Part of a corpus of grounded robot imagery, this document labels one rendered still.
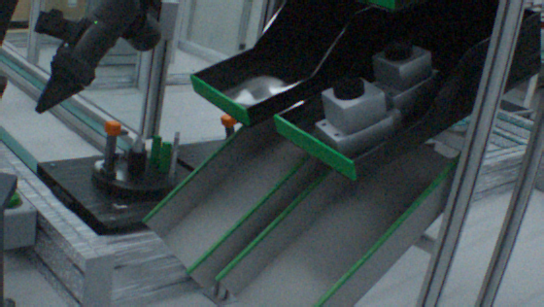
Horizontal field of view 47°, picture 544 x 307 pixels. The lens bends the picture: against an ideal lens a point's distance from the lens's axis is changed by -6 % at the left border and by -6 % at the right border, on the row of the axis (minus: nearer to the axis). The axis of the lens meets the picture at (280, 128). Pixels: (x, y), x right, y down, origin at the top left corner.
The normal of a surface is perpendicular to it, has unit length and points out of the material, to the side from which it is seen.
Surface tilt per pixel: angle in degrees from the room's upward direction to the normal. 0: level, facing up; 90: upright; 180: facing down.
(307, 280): 45
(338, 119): 115
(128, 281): 90
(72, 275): 90
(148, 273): 90
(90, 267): 90
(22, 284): 0
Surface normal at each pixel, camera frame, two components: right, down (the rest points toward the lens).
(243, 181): -0.45, -0.65
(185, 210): 0.55, 0.34
